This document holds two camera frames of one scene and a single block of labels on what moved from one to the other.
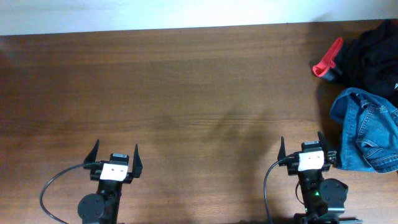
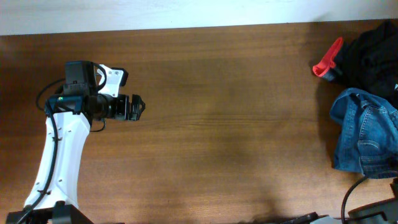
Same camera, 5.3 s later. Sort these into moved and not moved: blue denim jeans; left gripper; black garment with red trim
Moved: left gripper
Not moved: black garment with red trim; blue denim jeans
